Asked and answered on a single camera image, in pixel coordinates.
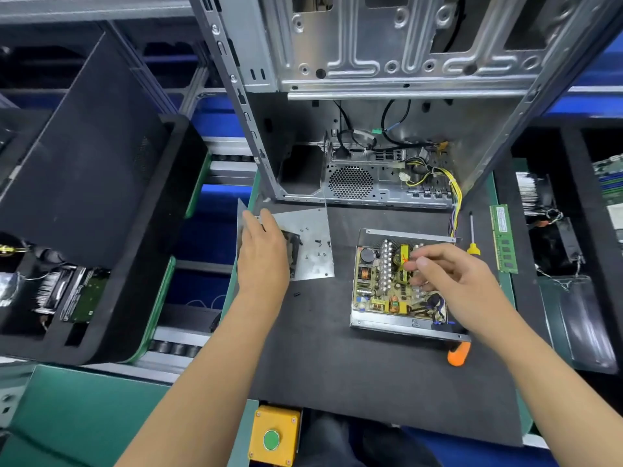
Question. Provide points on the person's left forearm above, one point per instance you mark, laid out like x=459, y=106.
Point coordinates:
x=219, y=374

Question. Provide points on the black compartment foam tray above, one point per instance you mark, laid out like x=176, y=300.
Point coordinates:
x=594, y=247

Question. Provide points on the person's left fingers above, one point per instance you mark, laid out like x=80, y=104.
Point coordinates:
x=249, y=219

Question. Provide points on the black case side panel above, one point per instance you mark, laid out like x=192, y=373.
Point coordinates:
x=87, y=165

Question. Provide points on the yellow button box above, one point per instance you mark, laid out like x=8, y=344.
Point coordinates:
x=258, y=432

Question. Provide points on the conveyor rollers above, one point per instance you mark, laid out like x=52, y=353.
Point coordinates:
x=175, y=348

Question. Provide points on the dark glossy panel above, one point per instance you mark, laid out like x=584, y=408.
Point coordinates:
x=579, y=325

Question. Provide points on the person's right fingers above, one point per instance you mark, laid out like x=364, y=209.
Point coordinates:
x=426, y=262

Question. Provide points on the person's legs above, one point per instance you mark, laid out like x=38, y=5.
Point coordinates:
x=340, y=442

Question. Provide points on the finned cooler with fan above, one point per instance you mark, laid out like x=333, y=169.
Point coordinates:
x=530, y=194

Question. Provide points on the person's left hand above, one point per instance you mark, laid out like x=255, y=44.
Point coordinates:
x=263, y=262

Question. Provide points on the silver metal computer case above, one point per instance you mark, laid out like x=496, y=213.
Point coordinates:
x=389, y=43

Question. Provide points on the grey metal cover plate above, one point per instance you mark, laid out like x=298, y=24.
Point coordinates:
x=311, y=223

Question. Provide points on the aluminium frame rail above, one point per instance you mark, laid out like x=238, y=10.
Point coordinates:
x=97, y=7

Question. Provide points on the person's right forearm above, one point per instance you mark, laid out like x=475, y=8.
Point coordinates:
x=550, y=384

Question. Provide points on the open power supply unit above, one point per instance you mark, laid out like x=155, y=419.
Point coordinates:
x=384, y=291

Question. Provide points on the silver finned heat sink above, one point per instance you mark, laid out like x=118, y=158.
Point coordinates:
x=48, y=292

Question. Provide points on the person's right hand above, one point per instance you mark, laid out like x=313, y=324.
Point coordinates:
x=462, y=286

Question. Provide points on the green push button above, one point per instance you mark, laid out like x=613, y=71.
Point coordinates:
x=271, y=440

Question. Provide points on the black foam parts tray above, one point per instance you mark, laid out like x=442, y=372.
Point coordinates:
x=126, y=306

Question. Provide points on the scattered small black screws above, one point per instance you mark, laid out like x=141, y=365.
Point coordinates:
x=319, y=242

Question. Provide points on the green memory stick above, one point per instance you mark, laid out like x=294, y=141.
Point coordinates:
x=504, y=243

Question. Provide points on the green circuit board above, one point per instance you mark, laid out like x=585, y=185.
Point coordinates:
x=611, y=177

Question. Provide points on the black foam work mat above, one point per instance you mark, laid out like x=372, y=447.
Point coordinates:
x=340, y=364

